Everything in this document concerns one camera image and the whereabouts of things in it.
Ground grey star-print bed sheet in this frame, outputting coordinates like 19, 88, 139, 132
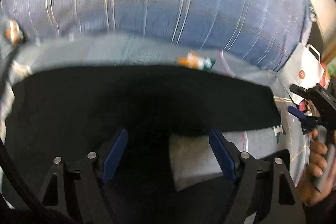
0, 16, 313, 224

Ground person's right hand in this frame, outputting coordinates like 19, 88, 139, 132
297, 128, 335, 206

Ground black pants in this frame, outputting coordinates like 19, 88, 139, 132
1, 65, 281, 223

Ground white Xiaomi paper bag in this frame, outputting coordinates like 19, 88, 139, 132
276, 43, 325, 105

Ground red plastic bag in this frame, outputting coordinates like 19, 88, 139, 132
319, 63, 330, 89

